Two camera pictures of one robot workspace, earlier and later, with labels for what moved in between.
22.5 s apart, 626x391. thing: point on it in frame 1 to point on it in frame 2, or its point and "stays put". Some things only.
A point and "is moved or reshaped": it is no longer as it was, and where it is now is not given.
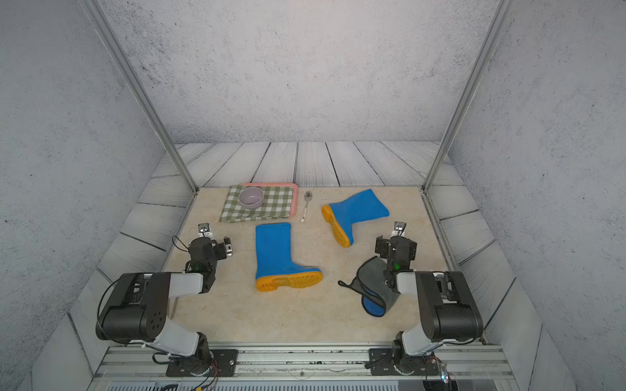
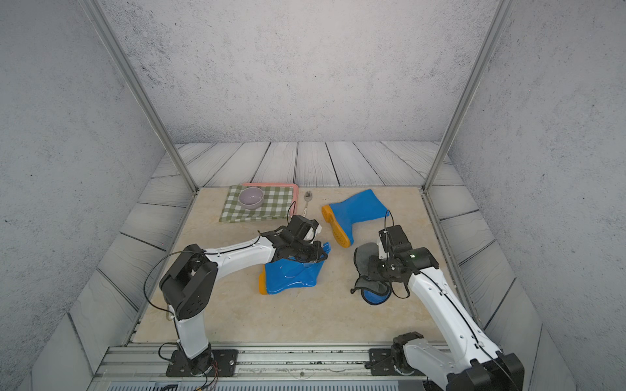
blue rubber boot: x=341 y=216 stays put
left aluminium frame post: x=108 y=37 stays put
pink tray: x=294 y=199 stays put
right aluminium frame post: x=499 y=19 stays put
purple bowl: x=251 y=198 stays put
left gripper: x=222 y=253 to x=316 y=255
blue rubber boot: x=275 y=268 is moved or reshaped
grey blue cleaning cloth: x=377 y=296 is moved or reshaped
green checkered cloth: x=278 y=203 stays put
